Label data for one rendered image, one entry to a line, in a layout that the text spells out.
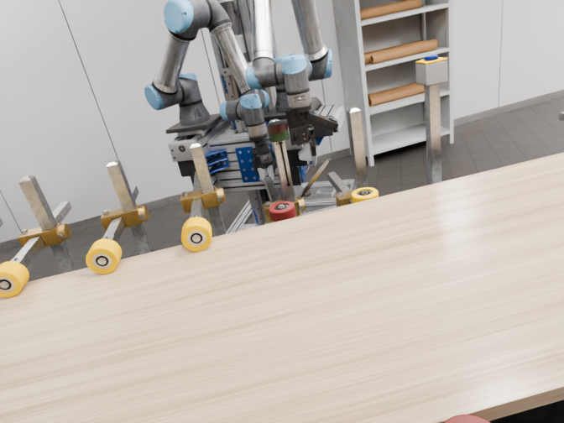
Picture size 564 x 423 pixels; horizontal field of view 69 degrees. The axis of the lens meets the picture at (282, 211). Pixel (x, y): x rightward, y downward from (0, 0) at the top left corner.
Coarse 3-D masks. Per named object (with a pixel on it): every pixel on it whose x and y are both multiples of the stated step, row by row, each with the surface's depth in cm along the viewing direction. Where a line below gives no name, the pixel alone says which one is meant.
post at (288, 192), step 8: (272, 120) 125; (280, 152) 128; (280, 160) 130; (280, 168) 131; (288, 168) 131; (280, 176) 132; (288, 176) 132; (280, 184) 136; (288, 192) 134; (288, 200) 135; (296, 216) 138
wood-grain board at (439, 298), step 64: (448, 192) 115; (512, 192) 108; (192, 256) 109; (256, 256) 103; (320, 256) 98; (384, 256) 93; (448, 256) 88; (512, 256) 84; (0, 320) 98; (64, 320) 93; (128, 320) 89; (192, 320) 85; (256, 320) 81; (320, 320) 78; (384, 320) 75; (448, 320) 72; (512, 320) 69; (0, 384) 78; (64, 384) 75; (128, 384) 72; (192, 384) 69; (256, 384) 67; (320, 384) 64; (384, 384) 62; (448, 384) 60; (512, 384) 58
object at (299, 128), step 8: (288, 112) 132; (296, 112) 133; (304, 112) 133; (288, 120) 135; (296, 120) 134; (304, 120) 133; (296, 128) 133; (304, 128) 133; (312, 128) 133; (296, 136) 134; (304, 136) 134
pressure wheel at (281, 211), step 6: (276, 204) 128; (282, 204) 126; (288, 204) 127; (294, 204) 126; (270, 210) 125; (276, 210) 124; (282, 210) 123; (288, 210) 123; (294, 210) 124; (270, 216) 125; (276, 216) 123; (282, 216) 123; (288, 216) 123; (294, 216) 125
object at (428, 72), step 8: (416, 64) 129; (424, 64) 124; (432, 64) 123; (440, 64) 124; (416, 72) 130; (424, 72) 125; (432, 72) 124; (440, 72) 125; (416, 80) 131; (424, 80) 126; (432, 80) 125; (440, 80) 126
